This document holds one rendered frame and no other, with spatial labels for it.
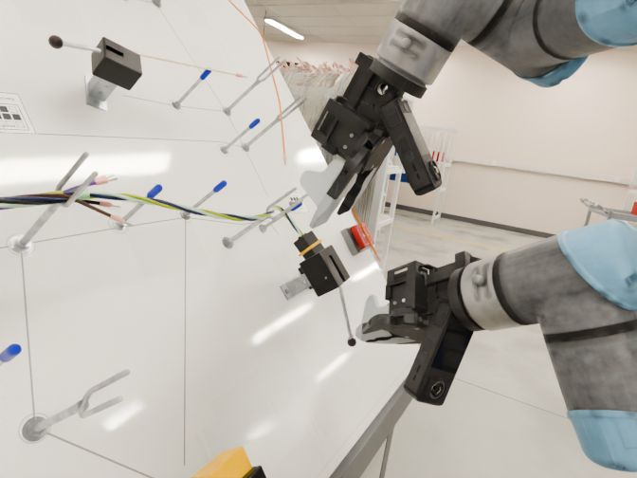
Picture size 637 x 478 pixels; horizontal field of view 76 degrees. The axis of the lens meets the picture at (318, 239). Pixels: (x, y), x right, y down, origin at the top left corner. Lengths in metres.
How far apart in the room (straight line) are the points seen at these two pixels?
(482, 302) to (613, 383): 0.12
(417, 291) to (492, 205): 8.26
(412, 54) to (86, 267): 0.40
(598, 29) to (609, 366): 0.26
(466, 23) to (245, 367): 0.46
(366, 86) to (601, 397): 0.38
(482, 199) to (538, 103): 1.95
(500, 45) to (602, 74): 8.37
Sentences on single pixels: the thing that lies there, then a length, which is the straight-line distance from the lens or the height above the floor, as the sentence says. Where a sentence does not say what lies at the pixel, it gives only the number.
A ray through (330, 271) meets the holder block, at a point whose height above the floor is 1.11.
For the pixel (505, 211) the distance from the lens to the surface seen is 8.74.
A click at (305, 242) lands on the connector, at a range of 0.58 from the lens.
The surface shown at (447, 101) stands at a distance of 8.91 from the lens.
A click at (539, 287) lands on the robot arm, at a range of 0.41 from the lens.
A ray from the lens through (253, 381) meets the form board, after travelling 0.54.
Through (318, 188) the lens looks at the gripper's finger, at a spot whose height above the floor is 1.23.
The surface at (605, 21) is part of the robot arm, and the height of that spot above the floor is 1.40.
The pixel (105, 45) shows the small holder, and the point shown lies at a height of 1.36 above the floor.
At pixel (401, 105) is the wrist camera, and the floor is 1.33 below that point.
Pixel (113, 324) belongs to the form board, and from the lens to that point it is 0.46.
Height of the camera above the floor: 1.29
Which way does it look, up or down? 14 degrees down
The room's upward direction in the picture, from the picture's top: 8 degrees clockwise
